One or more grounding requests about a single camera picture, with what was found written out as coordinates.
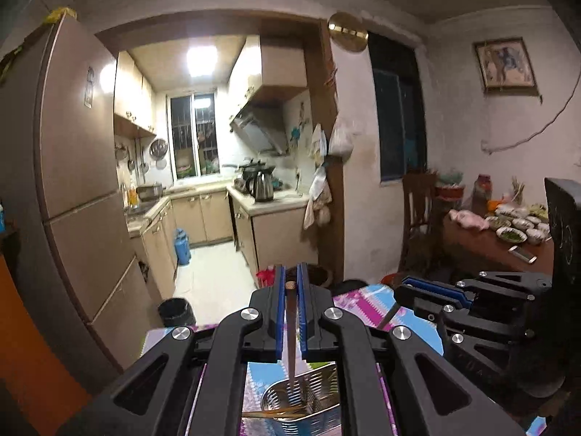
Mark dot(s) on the red floor item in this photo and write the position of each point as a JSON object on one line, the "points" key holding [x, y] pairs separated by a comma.
{"points": [[266, 278]]}

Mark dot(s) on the white smartphone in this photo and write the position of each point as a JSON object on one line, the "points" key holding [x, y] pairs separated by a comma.
{"points": [[523, 254]]}

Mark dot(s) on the pink raw chicken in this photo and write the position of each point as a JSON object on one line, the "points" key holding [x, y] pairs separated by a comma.
{"points": [[470, 219]]}

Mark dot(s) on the steel cooking pot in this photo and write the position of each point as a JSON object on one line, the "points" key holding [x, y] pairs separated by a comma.
{"points": [[150, 191]]}

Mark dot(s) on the gold wall clock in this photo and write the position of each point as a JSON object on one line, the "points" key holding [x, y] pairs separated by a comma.
{"points": [[347, 32]]}

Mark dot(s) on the dark wooden side table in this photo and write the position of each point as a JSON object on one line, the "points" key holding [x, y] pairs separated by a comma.
{"points": [[481, 250]]}

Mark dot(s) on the barred kitchen window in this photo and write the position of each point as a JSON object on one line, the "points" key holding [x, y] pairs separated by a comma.
{"points": [[191, 136]]}

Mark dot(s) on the blue lidded jar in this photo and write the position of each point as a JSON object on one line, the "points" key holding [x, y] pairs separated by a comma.
{"points": [[2, 218]]}

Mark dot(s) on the orange bottle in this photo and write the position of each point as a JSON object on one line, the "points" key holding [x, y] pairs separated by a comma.
{"points": [[133, 195]]}

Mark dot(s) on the grey refrigerator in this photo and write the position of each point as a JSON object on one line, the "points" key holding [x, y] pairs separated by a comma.
{"points": [[77, 168]]}

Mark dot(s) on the floral striped tablecloth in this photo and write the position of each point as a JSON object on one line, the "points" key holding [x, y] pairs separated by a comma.
{"points": [[363, 302]]}

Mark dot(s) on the blue perforated utensil holder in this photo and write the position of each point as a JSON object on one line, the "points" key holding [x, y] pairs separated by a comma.
{"points": [[317, 395]]}

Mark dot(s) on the brown wooden chopstick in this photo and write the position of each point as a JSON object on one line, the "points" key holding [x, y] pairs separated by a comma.
{"points": [[388, 317], [290, 327]]}

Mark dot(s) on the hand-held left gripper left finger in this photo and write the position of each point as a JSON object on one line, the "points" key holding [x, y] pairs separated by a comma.
{"points": [[279, 318]]}

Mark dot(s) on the hanging kitchen cloths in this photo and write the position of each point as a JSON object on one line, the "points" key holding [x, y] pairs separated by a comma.
{"points": [[317, 181]]}

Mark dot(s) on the yellow cloth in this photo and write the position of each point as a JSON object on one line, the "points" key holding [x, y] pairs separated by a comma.
{"points": [[59, 13]]}

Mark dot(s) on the group of food bowls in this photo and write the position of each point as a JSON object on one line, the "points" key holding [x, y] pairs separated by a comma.
{"points": [[517, 227]]}

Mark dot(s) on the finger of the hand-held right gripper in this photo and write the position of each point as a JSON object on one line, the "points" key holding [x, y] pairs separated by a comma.
{"points": [[426, 304], [435, 288]]}

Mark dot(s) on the dark room window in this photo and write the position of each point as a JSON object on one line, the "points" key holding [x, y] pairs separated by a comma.
{"points": [[397, 109]]}

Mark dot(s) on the set of wooden chopsticks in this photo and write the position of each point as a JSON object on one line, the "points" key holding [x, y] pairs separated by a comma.
{"points": [[277, 413]]}

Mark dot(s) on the orange wooden cabinet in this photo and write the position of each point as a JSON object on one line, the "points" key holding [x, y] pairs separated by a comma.
{"points": [[31, 349]]}

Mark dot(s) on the square ceiling light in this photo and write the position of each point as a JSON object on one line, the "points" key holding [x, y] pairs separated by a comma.
{"points": [[200, 60]]}

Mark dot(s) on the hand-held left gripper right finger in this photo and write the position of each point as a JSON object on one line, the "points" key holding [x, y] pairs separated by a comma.
{"points": [[304, 318]]}

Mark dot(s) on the round wall strainer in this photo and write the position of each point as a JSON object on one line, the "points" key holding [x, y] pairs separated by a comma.
{"points": [[159, 147]]}

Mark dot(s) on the brown clay pot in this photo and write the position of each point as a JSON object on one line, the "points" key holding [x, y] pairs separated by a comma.
{"points": [[323, 276]]}

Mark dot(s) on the black trash bin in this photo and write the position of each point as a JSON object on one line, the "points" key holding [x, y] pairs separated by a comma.
{"points": [[176, 313]]}

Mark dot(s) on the black wok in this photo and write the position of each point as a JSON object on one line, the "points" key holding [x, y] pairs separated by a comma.
{"points": [[252, 169]]}

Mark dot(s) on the steel electric kettle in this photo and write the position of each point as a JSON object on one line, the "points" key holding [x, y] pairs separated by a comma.
{"points": [[264, 187]]}

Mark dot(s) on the red lidded glass jar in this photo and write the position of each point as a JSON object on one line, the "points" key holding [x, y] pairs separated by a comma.
{"points": [[483, 195]]}

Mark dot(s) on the wooden chair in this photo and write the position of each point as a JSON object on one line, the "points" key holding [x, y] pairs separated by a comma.
{"points": [[422, 218]]}

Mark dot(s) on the steel range hood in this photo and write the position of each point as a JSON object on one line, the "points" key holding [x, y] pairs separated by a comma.
{"points": [[261, 127]]}

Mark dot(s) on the blue gas cylinder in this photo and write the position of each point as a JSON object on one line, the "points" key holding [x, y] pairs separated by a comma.
{"points": [[182, 247]]}

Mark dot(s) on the framed wall picture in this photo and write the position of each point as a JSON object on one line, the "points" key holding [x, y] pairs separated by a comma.
{"points": [[506, 66]]}

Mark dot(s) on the white plastic bag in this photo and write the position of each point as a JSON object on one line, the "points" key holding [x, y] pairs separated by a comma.
{"points": [[340, 138]]}

